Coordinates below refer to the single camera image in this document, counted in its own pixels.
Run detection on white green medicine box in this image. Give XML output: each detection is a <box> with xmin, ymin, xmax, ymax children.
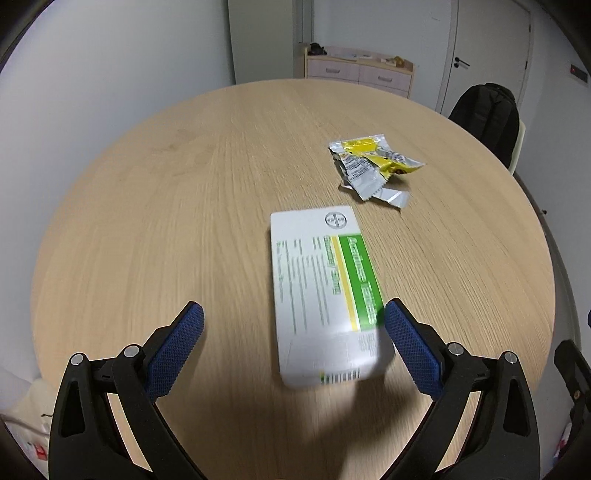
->
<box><xmin>270</xmin><ymin>206</ymin><xmax>394</xmax><ymax>389</ymax></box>

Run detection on white plastic bag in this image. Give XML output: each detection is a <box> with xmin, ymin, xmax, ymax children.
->
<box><xmin>1</xmin><ymin>368</ymin><xmax>57</xmax><ymax>479</ymax></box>

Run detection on white chair wooden legs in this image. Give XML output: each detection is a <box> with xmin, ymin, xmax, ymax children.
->
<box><xmin>508</xmin><ymin>121</ymin><xmax>526</xmax><ymax>175</ymax></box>

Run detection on round wooden table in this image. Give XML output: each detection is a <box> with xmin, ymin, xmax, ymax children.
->
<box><xmin>31</xmin><ymin>80</ymin><xmax>555</xmax><ymax>479</ymax></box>

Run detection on black backpack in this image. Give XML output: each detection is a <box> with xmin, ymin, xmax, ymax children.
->
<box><xmin>449</xmin><ymin>83</ymin><xmax>520</xmax><ymax>168</ymax></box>

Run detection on yellow silver snack wrapper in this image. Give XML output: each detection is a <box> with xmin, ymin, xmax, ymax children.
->
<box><xmin>329</xmin><ymin>134</ymin><xmax>426</xmax><ymax>209</ymax></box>

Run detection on white door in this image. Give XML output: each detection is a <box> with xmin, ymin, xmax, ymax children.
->
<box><xmin>441</xmin><ymin>0</ymin><xmax>532</xmax><ymax>116</ymax></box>

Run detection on tall grey cabinet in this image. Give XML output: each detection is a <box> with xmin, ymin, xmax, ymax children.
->
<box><xmin>228</xmin><ymin>0</ymin><xmax>314</xmax><ymax>84</ymax></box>

